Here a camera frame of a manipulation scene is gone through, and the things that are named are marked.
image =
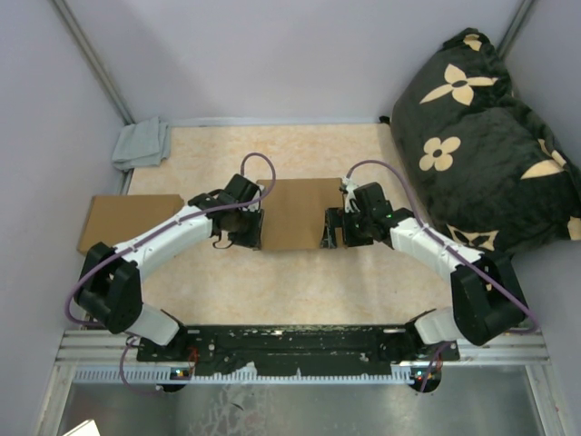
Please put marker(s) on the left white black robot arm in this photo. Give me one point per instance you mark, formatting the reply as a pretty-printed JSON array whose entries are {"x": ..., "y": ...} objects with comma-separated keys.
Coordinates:
[{"x": 110, "y": 285}]

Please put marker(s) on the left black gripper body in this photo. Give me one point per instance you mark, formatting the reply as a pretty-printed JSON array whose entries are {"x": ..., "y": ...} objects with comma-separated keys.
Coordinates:
[{"x": 246, "y": 230}]

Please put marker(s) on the aluminium frame rail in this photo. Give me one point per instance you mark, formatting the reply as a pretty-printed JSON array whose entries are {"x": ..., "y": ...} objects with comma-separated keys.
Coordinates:
[{"x": 94, "y": 355}]

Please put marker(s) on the grey folded cloth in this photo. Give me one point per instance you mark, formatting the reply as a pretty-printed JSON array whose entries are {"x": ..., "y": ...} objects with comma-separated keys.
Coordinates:
[{"x": 145, "y": 144}]

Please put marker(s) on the small closed cardboard box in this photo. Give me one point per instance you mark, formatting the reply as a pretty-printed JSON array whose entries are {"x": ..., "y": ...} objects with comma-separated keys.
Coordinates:
[{"x": 113, "y": 219}]

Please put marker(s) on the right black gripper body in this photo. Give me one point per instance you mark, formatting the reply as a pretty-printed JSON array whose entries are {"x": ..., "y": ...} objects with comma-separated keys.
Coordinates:
[{"x": 357, "y": 232}]

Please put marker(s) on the black floral pillow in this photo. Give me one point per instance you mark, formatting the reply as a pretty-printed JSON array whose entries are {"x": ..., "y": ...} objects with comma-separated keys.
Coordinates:
[{"x": 487, "y": 169}]

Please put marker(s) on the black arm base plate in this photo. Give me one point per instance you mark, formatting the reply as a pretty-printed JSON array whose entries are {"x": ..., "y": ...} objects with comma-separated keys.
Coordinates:
[{"x": 287, "y": 350}]

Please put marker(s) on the white paper corner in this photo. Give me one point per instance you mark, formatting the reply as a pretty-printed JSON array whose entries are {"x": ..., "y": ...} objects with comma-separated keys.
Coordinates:
[{"x": 85, "y": 428}]

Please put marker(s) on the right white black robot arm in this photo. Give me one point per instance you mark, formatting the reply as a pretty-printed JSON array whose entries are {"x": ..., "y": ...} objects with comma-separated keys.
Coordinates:
[{"x": 487, "y": 299}]

